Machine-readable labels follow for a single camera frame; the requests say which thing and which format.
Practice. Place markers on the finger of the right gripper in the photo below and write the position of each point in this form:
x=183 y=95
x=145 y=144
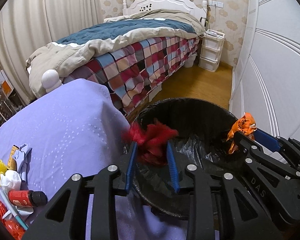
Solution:
x=289 y=149
x=240 y=144

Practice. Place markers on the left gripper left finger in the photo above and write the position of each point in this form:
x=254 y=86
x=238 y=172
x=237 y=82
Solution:
x=65 y=215

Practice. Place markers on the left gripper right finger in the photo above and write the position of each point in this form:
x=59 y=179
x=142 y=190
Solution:
x=240 y=214

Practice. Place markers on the orange wrapper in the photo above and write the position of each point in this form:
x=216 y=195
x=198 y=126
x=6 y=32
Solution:
x=246 y=125

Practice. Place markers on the red bottle black cap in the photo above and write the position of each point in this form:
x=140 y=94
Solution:
x=27 y=198

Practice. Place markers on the white teal toothpaste tube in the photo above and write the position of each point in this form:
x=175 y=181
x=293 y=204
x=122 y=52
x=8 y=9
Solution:
x=13 y=210

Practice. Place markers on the white tissue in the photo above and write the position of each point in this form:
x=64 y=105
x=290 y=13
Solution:
x=11 y=180

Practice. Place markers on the yellow tube black cap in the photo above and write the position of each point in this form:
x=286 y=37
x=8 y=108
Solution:
x=12 y=164

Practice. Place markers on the purple paper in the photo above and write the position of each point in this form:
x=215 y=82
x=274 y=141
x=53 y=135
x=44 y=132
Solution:
x=21 y=158

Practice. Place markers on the red feathery pompom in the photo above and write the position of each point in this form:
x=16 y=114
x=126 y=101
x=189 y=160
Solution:
x=152 y=142

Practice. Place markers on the red plastic bag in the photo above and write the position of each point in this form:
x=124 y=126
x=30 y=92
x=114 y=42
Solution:
x=15 y=229

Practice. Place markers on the black lined trash bin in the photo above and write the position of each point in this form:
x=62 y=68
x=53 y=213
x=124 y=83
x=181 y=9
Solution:
x=203 y=129

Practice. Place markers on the white wardrobe door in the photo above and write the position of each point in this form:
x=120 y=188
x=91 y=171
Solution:
x=266 y=80

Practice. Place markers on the small white bin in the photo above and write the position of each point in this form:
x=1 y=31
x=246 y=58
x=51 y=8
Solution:
x=190 y=61

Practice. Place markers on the white plastic drawer unit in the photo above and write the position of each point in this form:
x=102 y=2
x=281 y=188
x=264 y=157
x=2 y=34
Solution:
x=211 y=50

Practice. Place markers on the plaid bed sheet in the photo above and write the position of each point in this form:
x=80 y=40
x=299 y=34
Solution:
x=132 y=73

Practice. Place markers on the blue beige quilt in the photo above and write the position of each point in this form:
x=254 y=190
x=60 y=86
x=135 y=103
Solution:
x=71 y=52

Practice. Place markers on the white orange small box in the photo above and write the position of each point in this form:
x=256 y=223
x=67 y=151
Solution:
x=6 y=84

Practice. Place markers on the beige pleated curtain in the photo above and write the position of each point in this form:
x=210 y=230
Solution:
x=26 y=25

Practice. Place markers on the white wall socket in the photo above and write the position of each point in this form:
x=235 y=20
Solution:
x=218 y=4

